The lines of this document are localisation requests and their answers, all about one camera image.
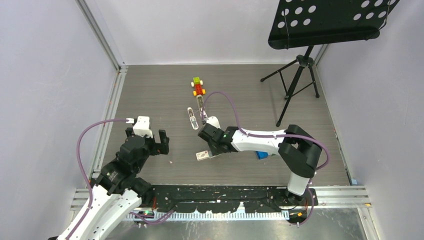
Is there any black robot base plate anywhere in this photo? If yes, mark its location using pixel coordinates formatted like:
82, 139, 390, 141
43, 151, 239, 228
120, 177, 319, 215

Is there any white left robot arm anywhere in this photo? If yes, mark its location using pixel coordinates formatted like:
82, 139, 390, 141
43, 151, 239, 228
54, 129, 170, 240

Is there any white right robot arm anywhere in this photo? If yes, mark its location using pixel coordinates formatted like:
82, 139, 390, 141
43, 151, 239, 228
198, 123, 326, 205

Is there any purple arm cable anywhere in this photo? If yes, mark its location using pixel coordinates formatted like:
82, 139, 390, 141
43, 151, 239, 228
66, 118, 173, 240
200, 91, 331, 227

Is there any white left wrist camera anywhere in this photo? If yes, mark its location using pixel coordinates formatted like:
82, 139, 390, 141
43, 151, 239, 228
125, 116, 154, 138

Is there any blue green white brick block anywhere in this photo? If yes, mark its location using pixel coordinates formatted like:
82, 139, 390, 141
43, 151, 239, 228
255, 151, 269, 160

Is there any white staple box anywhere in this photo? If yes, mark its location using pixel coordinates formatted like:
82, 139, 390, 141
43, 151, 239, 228
195, 150, 211, 161

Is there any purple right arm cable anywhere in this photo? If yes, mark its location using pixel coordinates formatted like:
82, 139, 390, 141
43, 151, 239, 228
200, 91, 331, 227

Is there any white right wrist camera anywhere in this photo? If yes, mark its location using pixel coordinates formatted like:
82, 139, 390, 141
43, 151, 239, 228
206, 116, 221, 129

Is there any red green toy brick car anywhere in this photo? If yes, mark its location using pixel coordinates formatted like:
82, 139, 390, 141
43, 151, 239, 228
191, 77, 206, 97

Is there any black music stand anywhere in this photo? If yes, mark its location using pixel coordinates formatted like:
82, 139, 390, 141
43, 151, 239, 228
259, 0, 401, 128

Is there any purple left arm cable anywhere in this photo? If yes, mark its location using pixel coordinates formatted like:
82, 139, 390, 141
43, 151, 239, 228
66, 118, 173, 240

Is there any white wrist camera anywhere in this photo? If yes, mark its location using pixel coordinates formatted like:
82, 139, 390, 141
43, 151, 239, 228
206, 116, 221, 129
125, 116, 154, 138

